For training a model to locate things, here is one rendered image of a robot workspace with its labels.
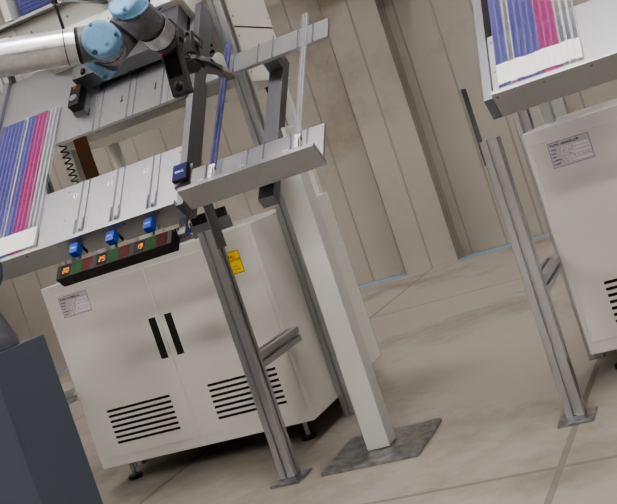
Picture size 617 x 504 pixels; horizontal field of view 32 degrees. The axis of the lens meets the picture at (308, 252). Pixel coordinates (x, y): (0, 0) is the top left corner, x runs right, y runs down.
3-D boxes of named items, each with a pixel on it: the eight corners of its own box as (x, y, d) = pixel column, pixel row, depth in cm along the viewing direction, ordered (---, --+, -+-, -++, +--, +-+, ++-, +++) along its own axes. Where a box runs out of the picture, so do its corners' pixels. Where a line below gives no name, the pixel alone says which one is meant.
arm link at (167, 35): (166, 34, 230) (135, 48, 233) (178, 46, 234) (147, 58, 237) (165, 7, 234) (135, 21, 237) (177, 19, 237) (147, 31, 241)
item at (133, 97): (199, 104, 279) (188, 91, 275) (3, 178, 303) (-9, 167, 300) (206, 18, 298) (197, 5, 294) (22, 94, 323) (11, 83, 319)
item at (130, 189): (184, 210, 255) (177, 202, 253) (-27, 280, 280) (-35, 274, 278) (189, 150, 266) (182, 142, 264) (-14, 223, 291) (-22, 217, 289)
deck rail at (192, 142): (197, 217, 256) (182, 203, 251) (189, 219, 256) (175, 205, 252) (213, 16, 297) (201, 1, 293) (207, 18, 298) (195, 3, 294)
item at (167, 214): (189, 220, 256) (173, 203, 251) (-21, 289, 281) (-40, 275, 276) (190, 216, 257) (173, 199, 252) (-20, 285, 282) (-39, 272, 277)
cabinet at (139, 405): (321, 441, 285) (248, 222, 281) (109, 489, 312) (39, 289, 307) (387, 372, 345) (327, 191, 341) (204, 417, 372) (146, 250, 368)
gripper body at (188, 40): (205, 42, 248) (176, 13, 238) (206, 72, 244) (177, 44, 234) (177, 53, 250) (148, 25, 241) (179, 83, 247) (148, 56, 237)
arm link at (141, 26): (98, 10, 227) (122, -22, 227) (128, 37, 236) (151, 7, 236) (118, 23, 222) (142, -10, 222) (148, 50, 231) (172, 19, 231)
